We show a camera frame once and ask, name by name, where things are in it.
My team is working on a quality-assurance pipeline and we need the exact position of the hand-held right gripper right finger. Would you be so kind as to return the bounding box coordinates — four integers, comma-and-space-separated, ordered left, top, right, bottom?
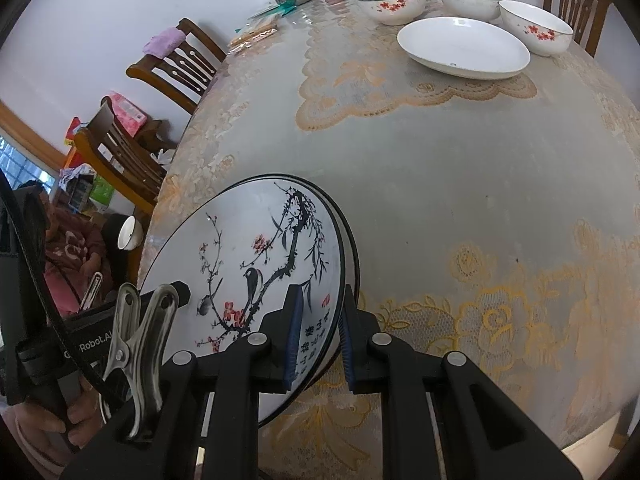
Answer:
337, 285, 583, 480

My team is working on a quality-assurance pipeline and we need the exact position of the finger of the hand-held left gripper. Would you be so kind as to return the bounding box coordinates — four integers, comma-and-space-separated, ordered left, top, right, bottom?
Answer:
137, 282, 192, 311

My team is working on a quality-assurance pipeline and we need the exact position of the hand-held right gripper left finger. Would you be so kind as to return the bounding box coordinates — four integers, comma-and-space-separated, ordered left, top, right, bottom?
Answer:
62, 282, 313, 480

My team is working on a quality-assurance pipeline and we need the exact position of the black rimmed plate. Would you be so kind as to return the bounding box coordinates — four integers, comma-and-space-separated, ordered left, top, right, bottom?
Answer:
287, 175, 361, 376

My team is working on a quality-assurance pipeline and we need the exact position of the bird painted plate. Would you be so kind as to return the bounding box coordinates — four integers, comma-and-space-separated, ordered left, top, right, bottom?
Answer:
137, 177, 347, 428

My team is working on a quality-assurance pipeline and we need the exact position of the plain white plate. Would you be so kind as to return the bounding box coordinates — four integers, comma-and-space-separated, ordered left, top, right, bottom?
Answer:
397, 16, 531, 80

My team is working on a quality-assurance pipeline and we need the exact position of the red floral white bowl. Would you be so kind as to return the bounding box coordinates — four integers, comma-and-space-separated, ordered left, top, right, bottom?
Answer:
353, 0, 427, 26
498, 0, 574, 57

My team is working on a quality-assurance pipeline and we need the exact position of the plain white bowl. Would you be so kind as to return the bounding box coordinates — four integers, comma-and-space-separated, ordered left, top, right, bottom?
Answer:
436, 0, 507, 23

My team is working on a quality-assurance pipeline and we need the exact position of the person's left hand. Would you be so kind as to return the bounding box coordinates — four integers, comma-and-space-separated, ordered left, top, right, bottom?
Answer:
10, 385, 103, 467

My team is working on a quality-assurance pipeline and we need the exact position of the small metal spring clip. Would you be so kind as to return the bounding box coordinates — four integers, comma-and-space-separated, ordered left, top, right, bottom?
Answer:
77, 271, 105, 313

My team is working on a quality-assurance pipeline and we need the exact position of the large metal spring clip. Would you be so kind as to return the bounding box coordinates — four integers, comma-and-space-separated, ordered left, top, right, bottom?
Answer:
102, 282, 180, 443

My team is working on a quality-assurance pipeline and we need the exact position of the green carton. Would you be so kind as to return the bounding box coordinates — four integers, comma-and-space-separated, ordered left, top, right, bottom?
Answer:
90, 174, 117, 211

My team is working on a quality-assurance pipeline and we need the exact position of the wooden chair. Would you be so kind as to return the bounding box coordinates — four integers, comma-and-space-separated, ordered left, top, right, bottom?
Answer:
125, 17, 228, 116
542, 0, 613, 58
74, 96, 176, 216
137, 119, 178, 153

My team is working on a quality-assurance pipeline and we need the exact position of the lace tablecloth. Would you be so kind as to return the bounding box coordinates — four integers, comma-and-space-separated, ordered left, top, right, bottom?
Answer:
137, 0, 640, 480

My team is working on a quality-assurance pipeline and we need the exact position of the pink box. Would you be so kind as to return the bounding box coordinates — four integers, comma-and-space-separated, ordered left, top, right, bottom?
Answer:
107, 91, 148, 136

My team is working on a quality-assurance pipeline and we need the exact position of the red snack bag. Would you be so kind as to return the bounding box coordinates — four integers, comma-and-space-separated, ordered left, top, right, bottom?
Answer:
64, 116, 88, 148

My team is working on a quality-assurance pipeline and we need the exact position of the wooden framed window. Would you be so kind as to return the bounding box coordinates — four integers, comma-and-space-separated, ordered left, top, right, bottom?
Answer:
0, 102, 66, 191

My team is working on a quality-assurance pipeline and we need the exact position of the purple cloth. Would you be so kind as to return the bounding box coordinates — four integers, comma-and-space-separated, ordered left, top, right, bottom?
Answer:
142, 27, 186, 57

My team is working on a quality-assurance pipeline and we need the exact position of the teal packet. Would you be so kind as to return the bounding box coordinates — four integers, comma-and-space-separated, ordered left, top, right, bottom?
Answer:
250, 0, 301, 18

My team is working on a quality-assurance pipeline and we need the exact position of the black cable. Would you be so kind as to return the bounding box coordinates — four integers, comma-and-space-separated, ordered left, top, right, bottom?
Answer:
0, 167, 118, 411

